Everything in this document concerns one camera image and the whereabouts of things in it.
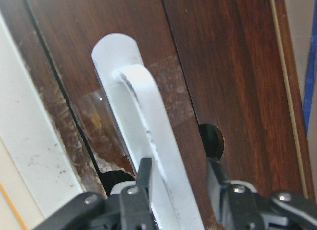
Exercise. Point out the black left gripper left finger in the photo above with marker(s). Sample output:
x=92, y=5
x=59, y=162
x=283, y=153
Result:
x=128, y=210

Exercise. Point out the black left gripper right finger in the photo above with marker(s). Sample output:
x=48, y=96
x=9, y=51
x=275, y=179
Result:
x=238, y=206

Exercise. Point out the white drawer handle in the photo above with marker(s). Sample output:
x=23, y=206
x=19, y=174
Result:
x=141, y=116

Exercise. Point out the brown wooden drawer cabinet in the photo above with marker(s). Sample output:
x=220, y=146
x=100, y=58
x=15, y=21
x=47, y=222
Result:
x=224, y=62

